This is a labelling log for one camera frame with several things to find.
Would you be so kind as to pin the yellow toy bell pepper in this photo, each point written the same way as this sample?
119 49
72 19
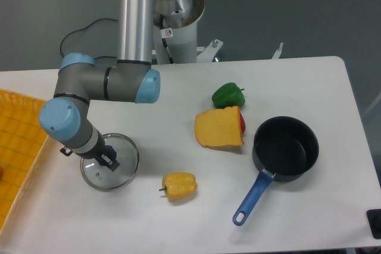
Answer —
178 185

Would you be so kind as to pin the black device at table edge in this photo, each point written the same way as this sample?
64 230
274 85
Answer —
373 216

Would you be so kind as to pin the yellow plastic basket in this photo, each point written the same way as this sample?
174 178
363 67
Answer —
23 142

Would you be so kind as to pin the red toy pepper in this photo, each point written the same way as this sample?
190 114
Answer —
242 123

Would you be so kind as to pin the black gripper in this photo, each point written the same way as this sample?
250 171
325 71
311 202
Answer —
94 151

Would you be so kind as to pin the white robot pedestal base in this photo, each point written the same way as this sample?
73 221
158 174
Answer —
163 30

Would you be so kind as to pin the green toy bell pepper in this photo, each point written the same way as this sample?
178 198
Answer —
228 94

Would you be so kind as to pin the yellow toy bread slice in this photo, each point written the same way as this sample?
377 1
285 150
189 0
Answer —
218 128

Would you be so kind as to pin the black saucepan with blue handle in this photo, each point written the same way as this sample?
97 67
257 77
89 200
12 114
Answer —
284 148

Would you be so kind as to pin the glass lid with blue knob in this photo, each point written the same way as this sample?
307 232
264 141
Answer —
101 177

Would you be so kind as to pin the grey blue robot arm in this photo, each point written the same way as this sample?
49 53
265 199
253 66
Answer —
80 81

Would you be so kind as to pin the white table bracket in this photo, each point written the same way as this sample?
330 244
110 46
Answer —
278 51

